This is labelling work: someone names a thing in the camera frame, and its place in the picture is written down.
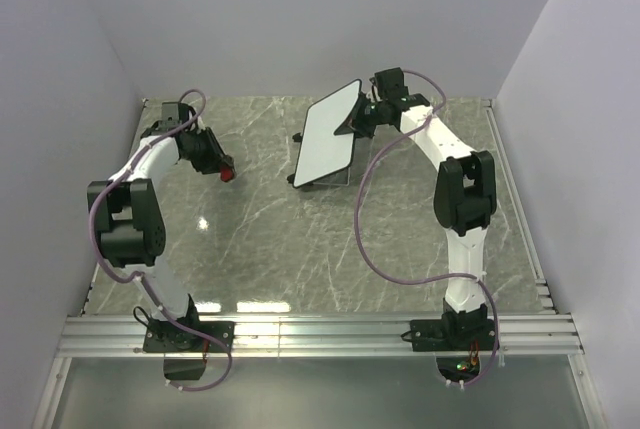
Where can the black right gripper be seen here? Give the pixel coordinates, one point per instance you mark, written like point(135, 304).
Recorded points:
point(352, 124)

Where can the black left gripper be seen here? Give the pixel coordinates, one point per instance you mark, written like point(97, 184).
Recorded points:
point(215, 158)

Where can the red and black whiteboard eraser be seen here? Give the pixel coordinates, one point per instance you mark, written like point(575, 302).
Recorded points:
point(227, 173)

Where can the small black-framed whiteboard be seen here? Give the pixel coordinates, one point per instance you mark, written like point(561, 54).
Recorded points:
point(324, 116)

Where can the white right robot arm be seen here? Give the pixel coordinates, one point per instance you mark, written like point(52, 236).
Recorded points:
point(464, 200)

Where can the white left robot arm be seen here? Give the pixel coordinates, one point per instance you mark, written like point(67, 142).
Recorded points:
point(126, 225)

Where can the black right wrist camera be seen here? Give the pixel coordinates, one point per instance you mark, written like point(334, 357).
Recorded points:
point(390, 84)

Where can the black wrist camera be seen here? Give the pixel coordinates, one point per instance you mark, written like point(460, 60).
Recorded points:
point(174, 114)
point(390, 84)

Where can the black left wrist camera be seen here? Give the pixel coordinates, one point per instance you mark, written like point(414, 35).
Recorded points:
point(174, 114)

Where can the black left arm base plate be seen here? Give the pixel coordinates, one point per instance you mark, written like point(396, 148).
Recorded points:
point(162, 337)

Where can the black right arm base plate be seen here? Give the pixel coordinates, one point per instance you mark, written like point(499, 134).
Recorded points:
point(431, 335)

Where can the aluminium side rail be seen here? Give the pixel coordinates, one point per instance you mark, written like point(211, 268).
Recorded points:
point(541, 284)

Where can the aluminium extrusion rail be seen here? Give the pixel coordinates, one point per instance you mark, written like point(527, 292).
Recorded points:
point(307, 336)

